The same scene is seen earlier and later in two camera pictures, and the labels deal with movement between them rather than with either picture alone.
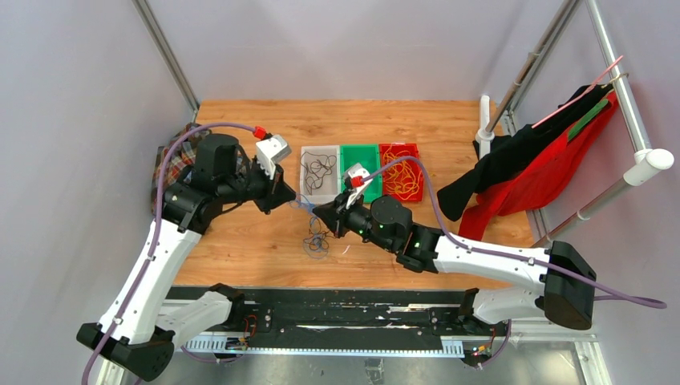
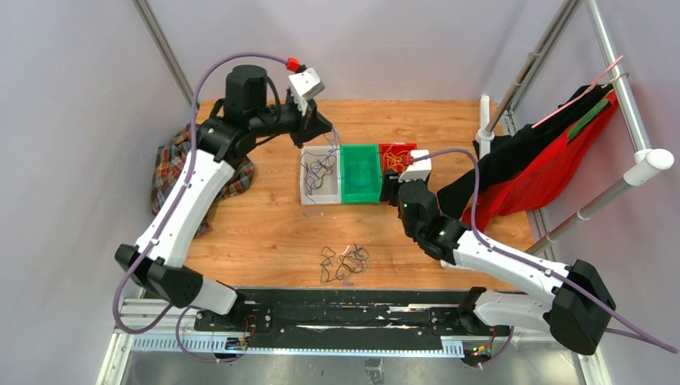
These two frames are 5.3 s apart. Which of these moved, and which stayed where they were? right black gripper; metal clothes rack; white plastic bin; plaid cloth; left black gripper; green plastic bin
Moved: right black gripper; left black gripper
Stayed: green plastic bin; white plastic bin; metal clothes rack; plaid cloth
